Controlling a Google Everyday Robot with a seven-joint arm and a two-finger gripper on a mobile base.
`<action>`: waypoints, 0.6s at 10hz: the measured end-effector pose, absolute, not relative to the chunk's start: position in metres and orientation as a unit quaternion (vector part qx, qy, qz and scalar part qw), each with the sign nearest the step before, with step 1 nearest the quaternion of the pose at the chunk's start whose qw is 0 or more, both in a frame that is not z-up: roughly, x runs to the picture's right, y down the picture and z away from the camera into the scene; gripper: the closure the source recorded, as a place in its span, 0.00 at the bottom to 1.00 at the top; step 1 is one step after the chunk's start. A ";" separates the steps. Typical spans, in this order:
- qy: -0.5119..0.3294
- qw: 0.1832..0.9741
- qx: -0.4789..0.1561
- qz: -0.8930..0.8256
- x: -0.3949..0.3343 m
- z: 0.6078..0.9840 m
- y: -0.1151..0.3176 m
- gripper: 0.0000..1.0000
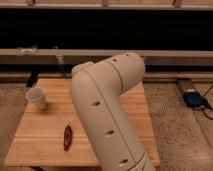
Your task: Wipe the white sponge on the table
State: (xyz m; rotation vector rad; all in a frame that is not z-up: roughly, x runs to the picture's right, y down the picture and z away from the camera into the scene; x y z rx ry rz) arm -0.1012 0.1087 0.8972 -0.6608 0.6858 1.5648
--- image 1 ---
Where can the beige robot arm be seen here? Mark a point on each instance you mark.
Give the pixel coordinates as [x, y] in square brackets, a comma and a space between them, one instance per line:
[95, 89]

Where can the red chili pepper toy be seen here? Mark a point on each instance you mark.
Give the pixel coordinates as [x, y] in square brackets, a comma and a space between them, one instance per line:
[67, 137]

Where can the white paper cup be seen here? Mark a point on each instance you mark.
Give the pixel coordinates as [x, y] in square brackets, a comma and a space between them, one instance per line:
[36, 96]

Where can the wooden table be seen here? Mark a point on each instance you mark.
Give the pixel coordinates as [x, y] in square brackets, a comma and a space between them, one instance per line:
[39, 137]

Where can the blue power adapter box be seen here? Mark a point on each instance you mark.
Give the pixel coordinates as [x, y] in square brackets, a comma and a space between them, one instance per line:
[192, 98]

